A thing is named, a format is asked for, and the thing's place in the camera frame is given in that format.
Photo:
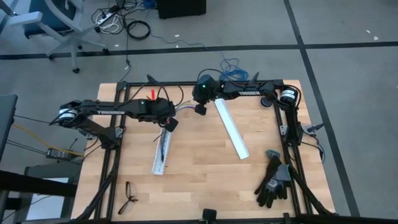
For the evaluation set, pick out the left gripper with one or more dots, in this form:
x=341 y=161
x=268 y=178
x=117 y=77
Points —
x=164 y=110

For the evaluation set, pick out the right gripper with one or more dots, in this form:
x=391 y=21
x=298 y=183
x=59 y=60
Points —
x=203 y=99

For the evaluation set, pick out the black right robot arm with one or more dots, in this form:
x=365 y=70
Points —
x=248 y=88

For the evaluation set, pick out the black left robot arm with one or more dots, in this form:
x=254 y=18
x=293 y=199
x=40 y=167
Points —
x=102 y=107

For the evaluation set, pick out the small red tag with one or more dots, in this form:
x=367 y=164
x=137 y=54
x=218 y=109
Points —
x=152 y=95

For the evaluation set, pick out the tape rolls on table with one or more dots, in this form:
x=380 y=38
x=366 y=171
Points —
x=266 y=102

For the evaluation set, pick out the black eyeglasses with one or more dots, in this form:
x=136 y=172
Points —
x=127 y=188

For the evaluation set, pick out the black grey work glove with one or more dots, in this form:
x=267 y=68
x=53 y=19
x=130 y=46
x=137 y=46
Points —
x=283 y=172
x=270 y=168

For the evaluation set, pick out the black box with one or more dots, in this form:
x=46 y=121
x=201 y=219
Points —
x=180 y=7

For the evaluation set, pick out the white power strip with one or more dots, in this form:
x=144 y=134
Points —
x=107 y=17
x=112 y=29

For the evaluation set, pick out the black power adapter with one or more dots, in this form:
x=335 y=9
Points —
x=59 y=154

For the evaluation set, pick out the black metal stand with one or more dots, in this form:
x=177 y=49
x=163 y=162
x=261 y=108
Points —
x=31 y=185

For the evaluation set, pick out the white office chair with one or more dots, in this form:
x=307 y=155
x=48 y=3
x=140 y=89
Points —
x=49 y=15

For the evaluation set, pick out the dark grey panel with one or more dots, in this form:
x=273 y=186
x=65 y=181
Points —
x=6 y=124

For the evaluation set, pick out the black aluminium frame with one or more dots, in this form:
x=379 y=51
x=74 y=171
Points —
x=186 y=83

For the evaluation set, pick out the white duct cover strip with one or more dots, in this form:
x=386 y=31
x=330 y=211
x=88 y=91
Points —
x=231 y=127

